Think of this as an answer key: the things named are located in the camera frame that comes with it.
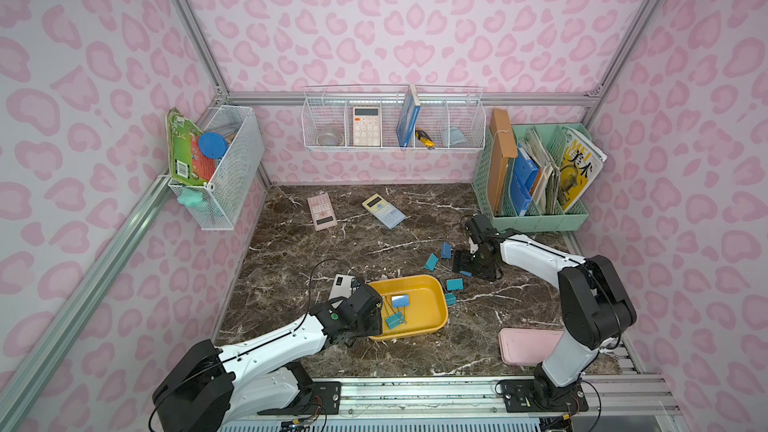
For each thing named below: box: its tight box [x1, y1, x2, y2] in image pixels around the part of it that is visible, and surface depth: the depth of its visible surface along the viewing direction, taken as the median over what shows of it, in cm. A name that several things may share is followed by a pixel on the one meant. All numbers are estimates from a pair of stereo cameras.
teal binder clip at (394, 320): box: [385, 312, 405, 330], surface depth 86 cm
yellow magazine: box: [559, 128, 608, 213], surface depth 100 cm
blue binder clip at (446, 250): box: [441, 242, 453, 259], surface depth 102 cm
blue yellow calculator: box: [361, 193, 407, 230], surface depth 112 cm
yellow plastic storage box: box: [369, 275, 448, 341], surface depth 91 cm
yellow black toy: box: [415, 128, 436, 150], surface depth 94 cm
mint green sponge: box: [177, 188, 205, 207], surface depth 65 cm
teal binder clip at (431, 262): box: [424, 253, 439, 271], surface depth 99 cm
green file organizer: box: [472, 123, 606, 233], surface depth 102 cm
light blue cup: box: [450, 127, 468, 145], surface depth 103 cm
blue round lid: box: [198, 132, 229, 160], surface depth 76 cm
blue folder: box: [510, 143, 539, 217], surface depth 99 cm
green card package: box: [166, 107, 217, 186], surface depth 72 cm
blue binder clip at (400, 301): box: [391, 294, 410, 308], surface depth 89 cm
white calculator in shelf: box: [353, 106, 380, 147], surface depth 96 cm
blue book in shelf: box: [396, 84, 421, 147], surface depth 88 cm
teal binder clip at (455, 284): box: [446, 278, 464, 291], surface depth 94 cm
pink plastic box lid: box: [498, 328, 564, 366], surface depth 80 cm
